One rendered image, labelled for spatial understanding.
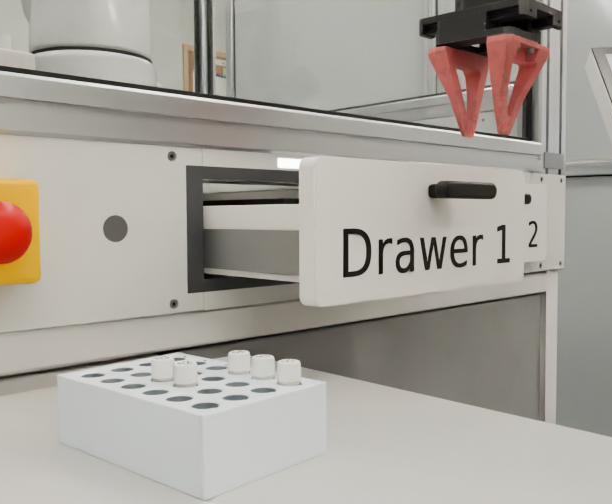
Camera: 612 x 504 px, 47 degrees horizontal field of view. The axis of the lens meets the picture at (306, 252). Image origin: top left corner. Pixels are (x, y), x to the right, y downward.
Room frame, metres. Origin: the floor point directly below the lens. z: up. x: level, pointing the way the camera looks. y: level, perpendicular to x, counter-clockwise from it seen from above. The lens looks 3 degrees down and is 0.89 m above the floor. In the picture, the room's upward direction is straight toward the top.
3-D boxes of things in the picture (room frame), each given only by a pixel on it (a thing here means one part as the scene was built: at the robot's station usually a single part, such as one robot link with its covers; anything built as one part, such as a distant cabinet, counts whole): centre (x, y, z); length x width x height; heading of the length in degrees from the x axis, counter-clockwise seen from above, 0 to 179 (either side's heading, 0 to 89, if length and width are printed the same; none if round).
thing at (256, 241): (0.76, 0.04, 0.86); 0.40 x 0.26 x 0.06; 43
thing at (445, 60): (0.60, -0.15, 1.00); 0.07 x 0.07 x 0.09; 44
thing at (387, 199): (0.61, -0.11, 0.87); 0.29 x 0.02 x 0.11; 133
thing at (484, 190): (0.59, -0.12, 0.91); 0.07 x 0.04 x 0.01; 133
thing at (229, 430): (0.38, 0.06, 0.78); 0.12 x 0.08 x 0.04; 48
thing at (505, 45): (0.60, -0.16, 1.00); 0.07 x 0.07 x 0.09; 44
